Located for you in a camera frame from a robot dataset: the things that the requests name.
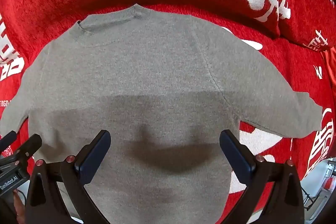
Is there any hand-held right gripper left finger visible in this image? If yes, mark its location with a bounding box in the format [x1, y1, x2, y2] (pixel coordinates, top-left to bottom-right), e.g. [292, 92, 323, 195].
[25, 130, 112, 224]

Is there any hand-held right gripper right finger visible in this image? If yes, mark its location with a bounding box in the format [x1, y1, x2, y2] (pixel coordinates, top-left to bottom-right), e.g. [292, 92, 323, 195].
[219, 130, 305, 224]

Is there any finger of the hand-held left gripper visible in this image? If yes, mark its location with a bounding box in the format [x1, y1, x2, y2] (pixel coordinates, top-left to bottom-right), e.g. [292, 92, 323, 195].
[0, 131, 18, 152]
[0, 134, 42, 174]

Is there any grey knit sweater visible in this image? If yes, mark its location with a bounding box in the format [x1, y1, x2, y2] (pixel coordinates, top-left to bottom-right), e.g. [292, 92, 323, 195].
[0, 4, 323, 224]

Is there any metal rack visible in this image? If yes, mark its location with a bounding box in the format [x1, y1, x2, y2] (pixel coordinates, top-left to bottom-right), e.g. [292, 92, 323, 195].
[299, 158, 336, 222]

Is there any red printed blanket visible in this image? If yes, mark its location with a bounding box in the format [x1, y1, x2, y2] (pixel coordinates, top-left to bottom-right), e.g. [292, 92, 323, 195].
[0, 0, 336, 224]

